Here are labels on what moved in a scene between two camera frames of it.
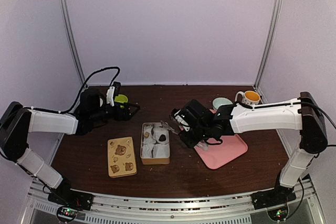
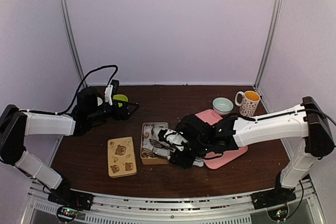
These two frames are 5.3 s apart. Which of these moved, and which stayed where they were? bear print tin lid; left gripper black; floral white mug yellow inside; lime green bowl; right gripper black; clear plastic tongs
Moved: clear plastic tongs; right gripper black
Stayed: left gripper black; floral white mug yellow inside; lime green bowl; bear print tin lid
